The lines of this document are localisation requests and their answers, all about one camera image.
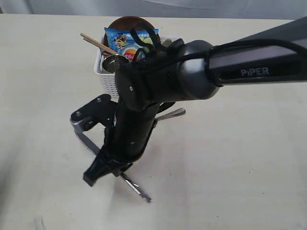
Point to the brown wooden chopstick upper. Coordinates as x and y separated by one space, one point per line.
96 42

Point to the white perforated plastic basket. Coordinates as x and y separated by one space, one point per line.
106 79

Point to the round brown wooden plate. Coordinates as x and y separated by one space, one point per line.
127 22

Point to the stainless steel table knife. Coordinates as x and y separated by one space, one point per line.
136 188

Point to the blue chips snack bag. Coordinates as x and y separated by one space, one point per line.
122 42

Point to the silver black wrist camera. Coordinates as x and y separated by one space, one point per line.
100 110

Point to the white floral ceramic bowl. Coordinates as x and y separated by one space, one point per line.
168 43

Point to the stainless steel fork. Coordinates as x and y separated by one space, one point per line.
175 113

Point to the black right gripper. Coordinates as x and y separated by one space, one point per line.
126 136

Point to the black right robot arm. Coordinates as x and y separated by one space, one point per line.
187 72

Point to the stainless steel cup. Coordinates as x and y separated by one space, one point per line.
113 62

